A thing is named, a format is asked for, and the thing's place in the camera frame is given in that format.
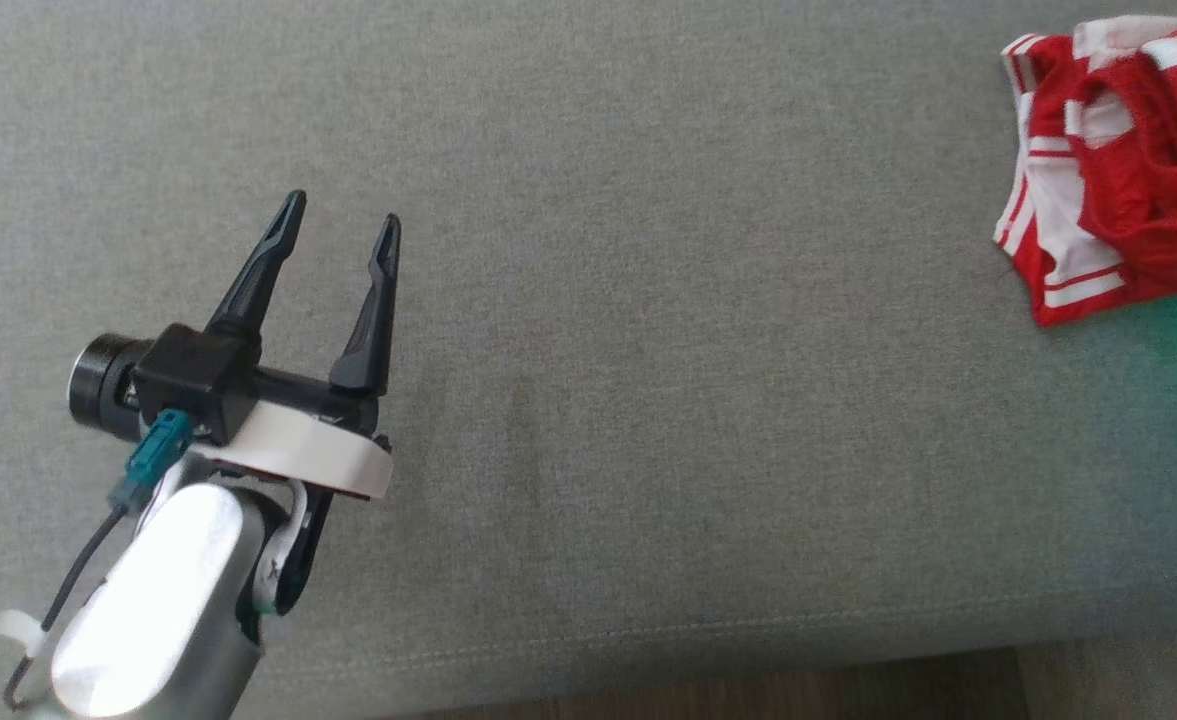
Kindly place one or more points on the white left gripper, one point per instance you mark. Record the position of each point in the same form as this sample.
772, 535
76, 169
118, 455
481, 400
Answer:
318, 450

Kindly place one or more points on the red jersey with number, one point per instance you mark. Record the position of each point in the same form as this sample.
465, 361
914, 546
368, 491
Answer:
1078, 310

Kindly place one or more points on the large grey sofa chaise cushion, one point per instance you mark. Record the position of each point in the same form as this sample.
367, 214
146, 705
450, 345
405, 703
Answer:
648, 300

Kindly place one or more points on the red shorts with white stripe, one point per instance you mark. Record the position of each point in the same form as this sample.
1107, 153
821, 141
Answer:
1168, 200

